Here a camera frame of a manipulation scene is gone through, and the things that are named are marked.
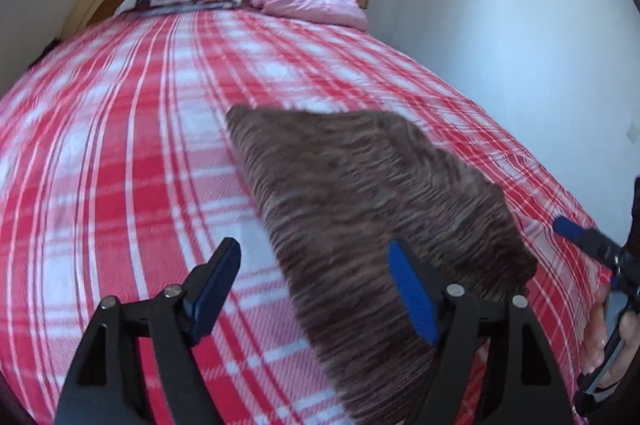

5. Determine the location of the brown knitted garment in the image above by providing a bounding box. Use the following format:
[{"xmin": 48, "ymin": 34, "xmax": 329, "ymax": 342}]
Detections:
[{"xmin": 225, "ymin": 105, "xmax": 538, "ymax": 425}]

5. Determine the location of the pink pillow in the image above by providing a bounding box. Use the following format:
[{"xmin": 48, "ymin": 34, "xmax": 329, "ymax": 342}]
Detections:
[{"xmin": 248, "ymin": 0, "xmax": 369, "ymax": 30}]

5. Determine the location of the red plaid bed sheet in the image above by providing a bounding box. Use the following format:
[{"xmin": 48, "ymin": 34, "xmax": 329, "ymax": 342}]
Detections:
[{"xmin": 0, "ymin": 7, "xmax": 613, "ymax": 425}]

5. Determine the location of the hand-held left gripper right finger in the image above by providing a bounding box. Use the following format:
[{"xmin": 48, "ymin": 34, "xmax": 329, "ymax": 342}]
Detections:
[{"xmin": 387, "ymin": 238, "xmax": 573, "ymax": 425}]

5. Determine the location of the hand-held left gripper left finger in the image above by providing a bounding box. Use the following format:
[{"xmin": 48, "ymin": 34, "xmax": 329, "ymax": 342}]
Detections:
[{"xmin": 54, "ymin": 237, "xmax": 242, "ymax": 425}]

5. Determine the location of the person's right hand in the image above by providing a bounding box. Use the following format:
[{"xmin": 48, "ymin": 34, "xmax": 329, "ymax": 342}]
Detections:
[{"xmin": 581, "ymin": 284, "xmax": 640, "ymax": 401}]

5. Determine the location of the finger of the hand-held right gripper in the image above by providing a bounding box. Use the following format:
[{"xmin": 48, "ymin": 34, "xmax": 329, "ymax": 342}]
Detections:
[{"xmin": 554, "ymin": 216, "xmax": 623, "ymax": 268}]

